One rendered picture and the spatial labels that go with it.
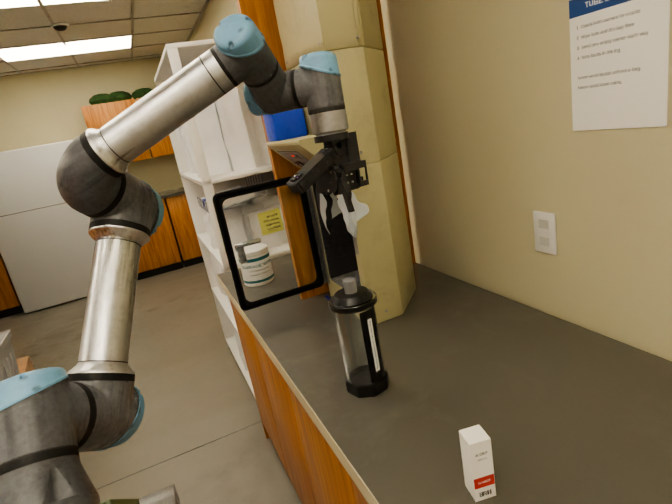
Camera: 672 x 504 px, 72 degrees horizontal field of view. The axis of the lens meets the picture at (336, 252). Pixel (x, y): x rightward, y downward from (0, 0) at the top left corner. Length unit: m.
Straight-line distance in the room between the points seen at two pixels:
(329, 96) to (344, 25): 0.41
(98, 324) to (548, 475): 0.82
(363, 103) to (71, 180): 0.73
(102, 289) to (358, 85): 0.79
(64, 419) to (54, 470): 0.08
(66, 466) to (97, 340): 0.23
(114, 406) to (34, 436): 0.16
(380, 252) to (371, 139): 0.32
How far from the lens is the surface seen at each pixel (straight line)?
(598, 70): 1.19
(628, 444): 0.99
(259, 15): 1.63
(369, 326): 1.02
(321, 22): 1.28
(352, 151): 0.97
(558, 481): 0.90
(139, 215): 1.02
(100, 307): 0.98
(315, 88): 0.94
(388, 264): 1.37
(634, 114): 1.15
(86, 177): 0.94
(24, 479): 0.82
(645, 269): 1.21
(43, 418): 0.84
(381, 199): 1.33
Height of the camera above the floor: 1.56
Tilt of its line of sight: 16 degrees down
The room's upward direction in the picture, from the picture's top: 11 degrees counter-clockwise
